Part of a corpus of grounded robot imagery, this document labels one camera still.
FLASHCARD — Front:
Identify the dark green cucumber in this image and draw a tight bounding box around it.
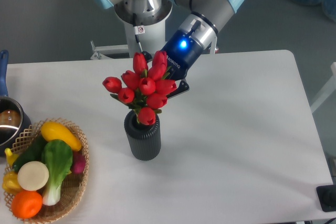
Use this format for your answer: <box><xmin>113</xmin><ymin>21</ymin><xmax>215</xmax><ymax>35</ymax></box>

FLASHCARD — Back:
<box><xmin>12</xmin><ymin>134</ymin><xmax>47</xmax><ymax>173</ymax></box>

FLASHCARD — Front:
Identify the white furniture frame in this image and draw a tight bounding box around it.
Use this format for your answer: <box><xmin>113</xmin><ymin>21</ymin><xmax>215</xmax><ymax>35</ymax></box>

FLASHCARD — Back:
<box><xmin>310</xmin><ymin>62</ymin><xmax>335</xmax><ymax>113</ymax></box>

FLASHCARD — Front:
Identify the red tulip bouquet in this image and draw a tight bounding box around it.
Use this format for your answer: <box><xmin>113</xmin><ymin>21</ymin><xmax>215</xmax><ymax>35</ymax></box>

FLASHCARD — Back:
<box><xmin>102</xmin><ymin>51</ymin><xmax>177</xmax><ymax>126</ymax></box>

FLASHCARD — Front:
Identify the orange fruit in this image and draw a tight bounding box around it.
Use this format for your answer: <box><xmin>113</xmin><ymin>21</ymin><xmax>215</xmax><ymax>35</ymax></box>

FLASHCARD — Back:
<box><xmin>11</xmin><ymin>191</ymin><xmax>43</xmax><ymax>219</ymax></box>

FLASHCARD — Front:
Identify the small yellow gourd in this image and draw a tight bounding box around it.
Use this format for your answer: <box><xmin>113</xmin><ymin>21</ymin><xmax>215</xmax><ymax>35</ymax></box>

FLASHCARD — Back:
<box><xmin>5</xmin><ymin>148</ymin><xmax>19</xmax><ymax>167</ymax></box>

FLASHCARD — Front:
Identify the purple red radish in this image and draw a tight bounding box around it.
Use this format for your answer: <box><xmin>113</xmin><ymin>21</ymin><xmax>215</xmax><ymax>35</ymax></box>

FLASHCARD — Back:
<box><xmin>70</xmin><ymin>152</ymin><xmax>86</xmax><ymax>174</ymax></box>

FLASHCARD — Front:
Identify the yellow bell pepper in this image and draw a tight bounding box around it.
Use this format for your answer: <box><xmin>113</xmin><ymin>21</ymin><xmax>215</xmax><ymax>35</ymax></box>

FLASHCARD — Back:
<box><xmin>2</xmin><ymin>171</ymin><xmax>23</xmax><ymax>195</ymax></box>

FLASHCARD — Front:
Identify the yellow squash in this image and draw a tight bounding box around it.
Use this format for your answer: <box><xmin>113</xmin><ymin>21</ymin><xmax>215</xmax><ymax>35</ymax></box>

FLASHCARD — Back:
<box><xmin>40</xmin><ymin>121</ymin><xmax>82</xmax><ymax>152</ymax></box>

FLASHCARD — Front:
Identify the blue handled saucepan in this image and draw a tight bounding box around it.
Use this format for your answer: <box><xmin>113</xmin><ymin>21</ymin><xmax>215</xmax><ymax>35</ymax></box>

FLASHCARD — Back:
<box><xmin>1</xmin><ymin>50</ymin><xmax>31</xmax><ymax>157</ymax></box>

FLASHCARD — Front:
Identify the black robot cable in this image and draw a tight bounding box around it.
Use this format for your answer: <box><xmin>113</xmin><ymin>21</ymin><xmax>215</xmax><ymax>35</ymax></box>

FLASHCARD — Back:
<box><xmin>132</xmin><ymin>13</ymin><xmax>145</xmax><ymax>58</ymax></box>

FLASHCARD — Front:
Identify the green bok choy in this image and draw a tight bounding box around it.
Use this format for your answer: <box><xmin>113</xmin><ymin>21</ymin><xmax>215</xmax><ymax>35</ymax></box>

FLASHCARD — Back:
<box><xmin>41</xmin><ymin>140</ymin><xmax>73</xmax><ymax>206</ymax></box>

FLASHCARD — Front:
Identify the dark grey ribbed vase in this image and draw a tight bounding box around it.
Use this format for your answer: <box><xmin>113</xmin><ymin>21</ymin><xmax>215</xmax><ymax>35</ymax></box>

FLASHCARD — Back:
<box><xmin>124</xmin><ymin>110</ymin><xmax>161</xmax><ymax>161</ymax></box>

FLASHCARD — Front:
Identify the woven wicker basket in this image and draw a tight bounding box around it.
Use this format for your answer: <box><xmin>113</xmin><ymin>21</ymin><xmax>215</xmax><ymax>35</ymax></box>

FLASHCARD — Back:
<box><xmin>11</xmin><ymin>118</ymin><xmax>89</xmax><ymax>223</ymax></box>

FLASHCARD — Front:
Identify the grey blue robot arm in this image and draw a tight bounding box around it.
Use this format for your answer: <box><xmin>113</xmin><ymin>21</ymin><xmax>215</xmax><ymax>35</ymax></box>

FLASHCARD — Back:
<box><xmin>92</xmin><ymin>0</ymin><xmax>244</xmax><ymax>96</ymax></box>

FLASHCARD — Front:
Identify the cream round disc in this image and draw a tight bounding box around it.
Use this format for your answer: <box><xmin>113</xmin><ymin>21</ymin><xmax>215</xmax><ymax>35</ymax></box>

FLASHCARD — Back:
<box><xmin>17</xmin><ymin>161</ymin><xmax>49</xmax><ymax>191</ymax></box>

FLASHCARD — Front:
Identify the black device at edge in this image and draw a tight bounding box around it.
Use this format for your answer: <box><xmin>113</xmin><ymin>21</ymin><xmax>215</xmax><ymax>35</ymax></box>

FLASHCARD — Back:
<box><xmin>316</xmin><ymin>185</ymin><xmax>335</xmax><ymax>212</ymax></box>

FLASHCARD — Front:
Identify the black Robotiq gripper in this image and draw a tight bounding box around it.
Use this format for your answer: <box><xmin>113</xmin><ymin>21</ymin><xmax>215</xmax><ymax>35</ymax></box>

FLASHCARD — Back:
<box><xmin>142</xmin><ymin>30</ymin><xmax>203</xmax><ymax>99</ymax></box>

